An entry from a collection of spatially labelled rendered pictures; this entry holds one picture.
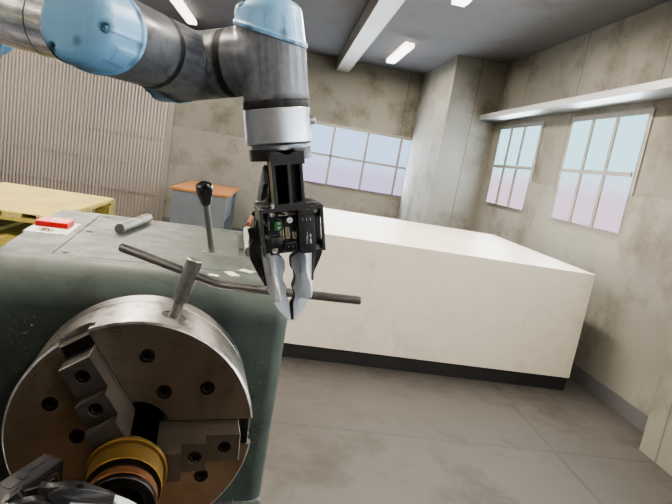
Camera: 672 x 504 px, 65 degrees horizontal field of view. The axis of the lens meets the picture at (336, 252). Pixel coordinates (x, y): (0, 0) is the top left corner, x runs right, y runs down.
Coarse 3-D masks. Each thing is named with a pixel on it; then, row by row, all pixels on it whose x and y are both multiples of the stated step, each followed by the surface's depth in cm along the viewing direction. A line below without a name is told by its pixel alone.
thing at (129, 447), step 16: (112, 448) 60; (128, 448) 60; (144, 448) 61; (96, 464) 58; (112, 464) 58; (128, 464) 58; (144, 464) 59; (160, 464) 62; (96, 480) 56; (112, 480) 56; (128, 480) 56; (144, 480) 57; (160, 480) 60; (128, 496) 63; (144, 496) 57
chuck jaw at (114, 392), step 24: (72, 336) 68; (72, 360) 64; (96, 360) 64; (72, 384) 63; (96, 384) 64; (120, 384) 68; (96, 408) 63; (120, 408) 65; (96, 432) 61; (120, 432) 61
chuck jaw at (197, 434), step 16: (160, 432) 68; (176, 432) 68; (192, 432) 69; (208, 432) 69; (224, 432) 70; (240, 432) 74; (160, 448) 64; (176, 448) 65; (192, 448) 66; (208, 448) 69; (224, 448) 70; (176, 464) 64; (192, 464) 67; (176, 480) 64
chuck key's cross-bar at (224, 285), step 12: (132, 252) 71; (144, 252) 71; (156, 264) 71; (168, 264) 71; (204, 276) 72; (228, 288) 72; (240, 288) 72; (252, 288) 72; (264, 288) 72; (288, 288) 73; (324, 300) 73; (336, 300) 73; (348, 300) 73; (360, 300) 73
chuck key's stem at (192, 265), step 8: (184, 264) 71; (192, 264) 71; (200, 264) 72; (184, 272) 71; (192, 272) 71; (184, 280) 71; (192, 280) 71; (176, 288) 72; (184, 288) 71; (192, 288) 72; (176, 296) 71; (184, 296) 71; (176, 304) 72; (176, 312) 72
